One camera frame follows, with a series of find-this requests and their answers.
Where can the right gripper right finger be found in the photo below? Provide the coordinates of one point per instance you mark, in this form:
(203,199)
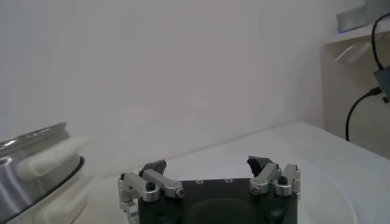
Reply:
(268,176)

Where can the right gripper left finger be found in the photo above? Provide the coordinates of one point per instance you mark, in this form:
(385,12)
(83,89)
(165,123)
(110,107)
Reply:
(158,181)

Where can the perforated steel steamer basket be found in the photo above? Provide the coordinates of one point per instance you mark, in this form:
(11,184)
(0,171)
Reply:
(18,188)

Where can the white round plate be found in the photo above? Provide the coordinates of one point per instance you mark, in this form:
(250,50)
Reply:
(320,198)

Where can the white side desk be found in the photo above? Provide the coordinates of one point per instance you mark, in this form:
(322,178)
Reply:
(341,91)

